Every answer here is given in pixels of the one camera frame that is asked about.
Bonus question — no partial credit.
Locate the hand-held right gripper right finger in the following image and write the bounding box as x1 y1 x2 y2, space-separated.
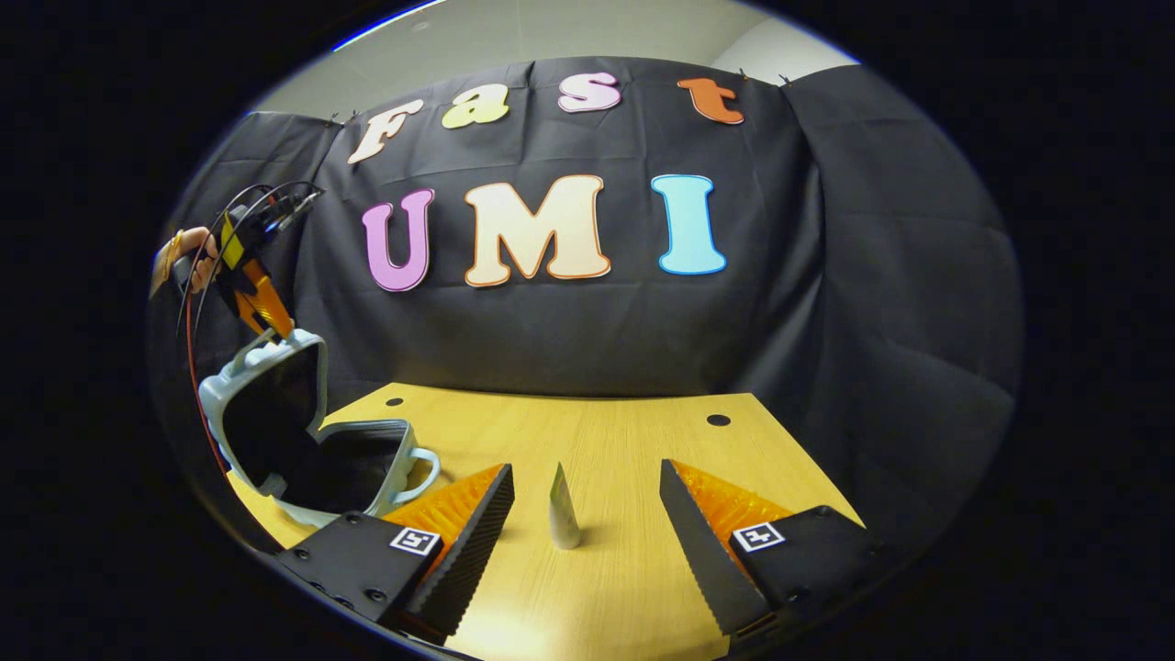
657 458 889 655

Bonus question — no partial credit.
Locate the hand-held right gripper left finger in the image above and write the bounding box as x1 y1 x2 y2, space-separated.
274 462 516 645

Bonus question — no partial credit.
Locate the light blue suitcase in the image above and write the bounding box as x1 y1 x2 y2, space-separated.
197 329 442 531

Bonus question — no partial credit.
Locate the green and white cream tube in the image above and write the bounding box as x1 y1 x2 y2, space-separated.
548 462 582 551

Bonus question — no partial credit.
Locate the black backdrop cloth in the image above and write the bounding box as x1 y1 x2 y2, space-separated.
147 57 1024 552

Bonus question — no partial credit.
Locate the red cable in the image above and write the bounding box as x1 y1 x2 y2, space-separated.
184 292 230 478

